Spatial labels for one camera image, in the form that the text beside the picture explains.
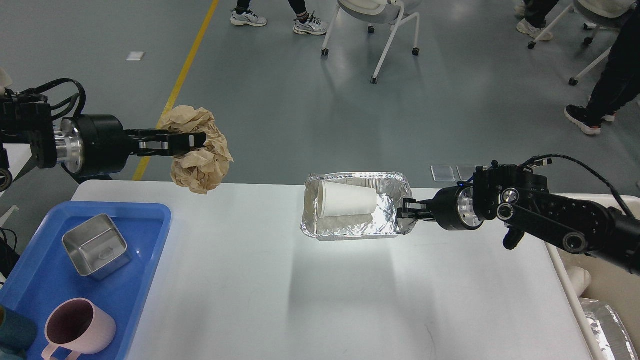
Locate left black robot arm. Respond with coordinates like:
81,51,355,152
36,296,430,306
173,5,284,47
0,78,206,182

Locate pink mug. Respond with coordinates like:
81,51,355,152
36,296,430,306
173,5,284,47
41,298,117,360

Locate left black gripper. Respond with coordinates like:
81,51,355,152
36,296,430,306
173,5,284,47
54,114,206,179

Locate white paper cup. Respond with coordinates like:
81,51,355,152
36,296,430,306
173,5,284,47
317,180,378,218

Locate floor outlet cover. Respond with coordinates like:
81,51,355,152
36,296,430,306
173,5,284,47
455,164,477,182
430,165,457,183

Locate passer-by in grey sneakers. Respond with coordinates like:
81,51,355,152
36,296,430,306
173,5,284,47
230,0,330,36

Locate walking person's legs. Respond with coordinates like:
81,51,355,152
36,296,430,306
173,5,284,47
564,8,640,136

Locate teal object at tray corner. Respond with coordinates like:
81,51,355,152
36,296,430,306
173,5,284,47
0,305,38,360

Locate floor outlet cover left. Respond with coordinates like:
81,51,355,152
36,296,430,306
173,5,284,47
430,165,457,183

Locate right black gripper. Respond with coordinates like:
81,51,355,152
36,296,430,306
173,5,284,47
397,186,483,231

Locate blue plastic tray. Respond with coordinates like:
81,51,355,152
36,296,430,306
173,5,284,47
0,201,172,360

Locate white chair centre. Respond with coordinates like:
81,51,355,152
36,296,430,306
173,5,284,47
321,0,422,84

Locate floor outlet cover right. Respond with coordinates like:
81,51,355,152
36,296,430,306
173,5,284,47
455,164,477,182

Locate white chair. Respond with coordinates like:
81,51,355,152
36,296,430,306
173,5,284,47
527,0,640,87
321,0,422,84

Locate seated person's feet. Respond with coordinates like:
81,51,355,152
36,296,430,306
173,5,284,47
514,0,559,39

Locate white floor label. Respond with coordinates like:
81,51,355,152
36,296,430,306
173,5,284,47
125,51,146,62

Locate brown paper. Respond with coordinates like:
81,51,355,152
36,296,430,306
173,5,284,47
158,105,234,195

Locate aluminium foil tray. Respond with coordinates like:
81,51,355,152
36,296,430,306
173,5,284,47
300,171,416,241

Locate white chair right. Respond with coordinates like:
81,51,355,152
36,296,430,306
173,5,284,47
527,0,640,87

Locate white cup in bin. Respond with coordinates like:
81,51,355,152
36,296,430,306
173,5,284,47
566,265,592,297

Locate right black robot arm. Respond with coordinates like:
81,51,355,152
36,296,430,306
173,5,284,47
397,153,640,275

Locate stainless steel rectangular container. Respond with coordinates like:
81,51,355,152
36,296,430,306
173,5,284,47
62,213,132,281

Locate beige plastic bin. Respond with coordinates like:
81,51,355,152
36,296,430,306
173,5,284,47
545,193,640,360

